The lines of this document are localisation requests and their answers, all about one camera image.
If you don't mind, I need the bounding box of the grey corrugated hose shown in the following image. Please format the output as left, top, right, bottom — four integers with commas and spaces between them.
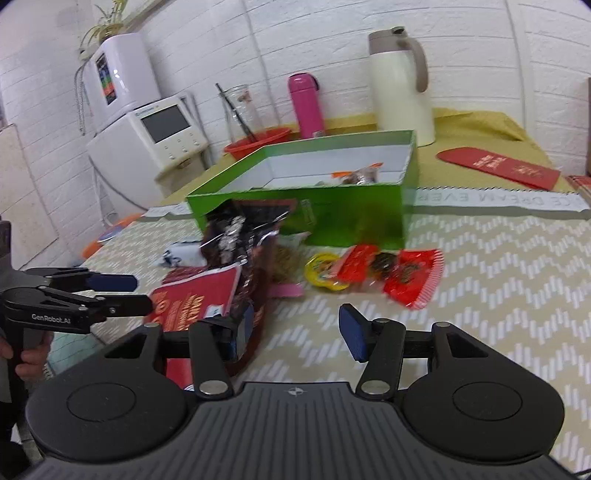
74, 65, 89, 136

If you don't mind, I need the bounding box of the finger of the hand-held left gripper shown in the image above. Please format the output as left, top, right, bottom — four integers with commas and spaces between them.
28, 268, 140, 293
45, 294, 154, 320

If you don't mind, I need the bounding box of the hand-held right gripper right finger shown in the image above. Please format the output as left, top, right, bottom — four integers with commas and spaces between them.
338, 303, 492, 400

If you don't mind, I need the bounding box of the cream thermos jug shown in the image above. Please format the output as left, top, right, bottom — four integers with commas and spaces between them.
368, 27, 436, 147

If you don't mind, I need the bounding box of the red and white packet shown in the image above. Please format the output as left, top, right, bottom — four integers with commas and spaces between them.
148, 265, 242, 391

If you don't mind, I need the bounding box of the white machine with screen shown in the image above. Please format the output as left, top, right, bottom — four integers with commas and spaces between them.
87, 95, 209, 186

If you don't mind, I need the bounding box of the red envelope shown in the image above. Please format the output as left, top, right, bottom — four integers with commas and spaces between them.
436, 147, 561, 191

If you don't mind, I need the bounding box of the green cardboard box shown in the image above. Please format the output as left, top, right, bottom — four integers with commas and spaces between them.
185, 130, 420, 250

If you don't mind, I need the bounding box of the red plastic basket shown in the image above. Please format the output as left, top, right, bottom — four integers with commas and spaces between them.
224, 127, 293, 161

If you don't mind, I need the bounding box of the potted plant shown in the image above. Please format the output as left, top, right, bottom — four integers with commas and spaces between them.
78, 0, 134, 52

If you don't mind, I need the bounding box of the white water dispenser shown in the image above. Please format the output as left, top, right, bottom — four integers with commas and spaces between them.
74, 32, 161, 123

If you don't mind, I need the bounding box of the yellow round snack packet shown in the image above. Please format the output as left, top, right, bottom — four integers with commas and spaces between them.
305, 253, 349, 292

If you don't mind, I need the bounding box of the white wall pipe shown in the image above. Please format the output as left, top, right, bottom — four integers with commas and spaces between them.
505, 0, 546, 141

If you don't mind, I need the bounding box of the beige panel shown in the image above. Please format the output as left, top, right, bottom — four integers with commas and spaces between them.
0, 124, 61, 269

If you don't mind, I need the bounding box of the small red snack packet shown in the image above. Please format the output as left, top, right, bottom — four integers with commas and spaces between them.
330, 244, 382, 284

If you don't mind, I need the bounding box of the chevron patterned table mat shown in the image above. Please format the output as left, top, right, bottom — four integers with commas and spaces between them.
48, 185, 591, 476

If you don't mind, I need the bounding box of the white and blue packet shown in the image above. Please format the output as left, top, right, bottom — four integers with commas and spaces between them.
159, 237, 208, 268

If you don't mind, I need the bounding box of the person's left hand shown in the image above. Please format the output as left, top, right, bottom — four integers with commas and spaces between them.
0, 331, 54, 382

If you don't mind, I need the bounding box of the dark wrapped candy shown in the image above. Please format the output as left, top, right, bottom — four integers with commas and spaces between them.
369, 251, 399, 280

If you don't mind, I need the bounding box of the black stirring stick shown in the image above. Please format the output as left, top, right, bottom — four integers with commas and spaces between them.
215, 83, 258, 143

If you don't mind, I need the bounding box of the dark red snack bag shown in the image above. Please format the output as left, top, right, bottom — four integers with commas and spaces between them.
201, 199, 296, 377

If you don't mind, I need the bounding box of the pile of assorted snack packets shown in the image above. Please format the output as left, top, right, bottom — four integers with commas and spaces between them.
316, 161, 384, 187

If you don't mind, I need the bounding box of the clear packet with pink edge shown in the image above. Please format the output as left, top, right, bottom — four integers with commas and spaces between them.
268, 233, 309, 298

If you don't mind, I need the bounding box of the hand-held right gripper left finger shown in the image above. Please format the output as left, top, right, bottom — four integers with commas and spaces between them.
104, 302, 256, 400

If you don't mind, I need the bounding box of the orange plastic object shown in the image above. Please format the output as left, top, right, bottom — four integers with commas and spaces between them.
82, 213, 144, 259

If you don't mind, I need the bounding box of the pink bottle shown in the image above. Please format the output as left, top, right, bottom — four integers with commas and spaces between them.
288, 73, 326, 139

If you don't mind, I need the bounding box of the clear glass jar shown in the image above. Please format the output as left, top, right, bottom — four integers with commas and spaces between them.
217, 84, 263, 144

